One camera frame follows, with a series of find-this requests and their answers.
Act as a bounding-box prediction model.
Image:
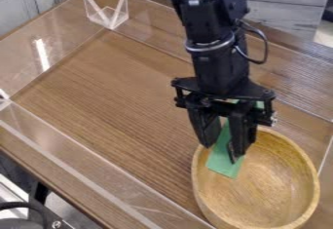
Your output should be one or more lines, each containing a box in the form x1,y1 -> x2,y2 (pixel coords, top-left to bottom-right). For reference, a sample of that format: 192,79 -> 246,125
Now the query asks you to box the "green rectangular block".
204,98 -> 264,179

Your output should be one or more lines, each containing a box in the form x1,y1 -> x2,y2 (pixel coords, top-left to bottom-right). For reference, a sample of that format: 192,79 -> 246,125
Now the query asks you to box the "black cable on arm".
232,19 -> 270,65

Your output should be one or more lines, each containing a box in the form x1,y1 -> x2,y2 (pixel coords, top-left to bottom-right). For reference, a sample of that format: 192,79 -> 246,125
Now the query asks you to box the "clear acrylic front wall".
0,99 -> 213,229

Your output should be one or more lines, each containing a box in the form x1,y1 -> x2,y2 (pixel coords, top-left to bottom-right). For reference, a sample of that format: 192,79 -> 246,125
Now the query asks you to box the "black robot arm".
169,0 -> 275,162

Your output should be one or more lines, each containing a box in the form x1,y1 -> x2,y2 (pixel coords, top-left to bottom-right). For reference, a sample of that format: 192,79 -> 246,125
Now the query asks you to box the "black floor cable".
0,203 -> 44,229

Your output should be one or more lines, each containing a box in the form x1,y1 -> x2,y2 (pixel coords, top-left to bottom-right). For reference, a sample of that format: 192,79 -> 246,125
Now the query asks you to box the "brown wooden bowl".
191,128 -> 319,229

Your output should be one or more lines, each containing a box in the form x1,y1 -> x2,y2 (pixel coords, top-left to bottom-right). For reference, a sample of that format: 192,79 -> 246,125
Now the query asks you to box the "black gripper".
171,39 -> 275,164

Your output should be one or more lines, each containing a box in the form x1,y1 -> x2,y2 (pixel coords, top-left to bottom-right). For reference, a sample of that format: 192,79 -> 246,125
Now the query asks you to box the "clear acrylic corner bracket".
82,0 -> 128,30

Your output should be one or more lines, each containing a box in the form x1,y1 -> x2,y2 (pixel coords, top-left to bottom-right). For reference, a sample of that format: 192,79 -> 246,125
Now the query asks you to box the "black table leg bracket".
28,182 -> 74,229

